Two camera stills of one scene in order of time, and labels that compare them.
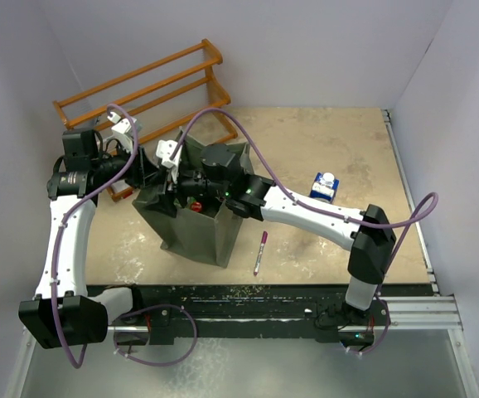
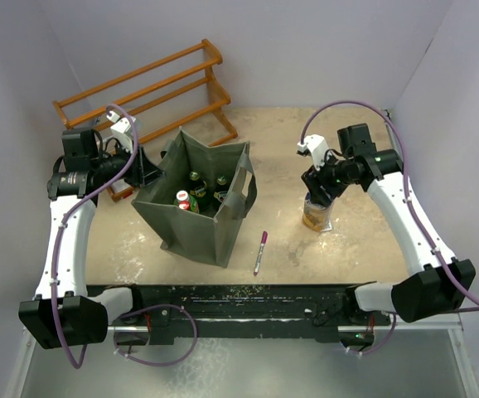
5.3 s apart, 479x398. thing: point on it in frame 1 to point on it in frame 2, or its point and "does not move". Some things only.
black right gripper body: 192,183 to 331,177
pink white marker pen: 260,253 does not move
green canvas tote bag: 205,230 does not move
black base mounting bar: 164,312 does not move
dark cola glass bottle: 196,206 to 184,205
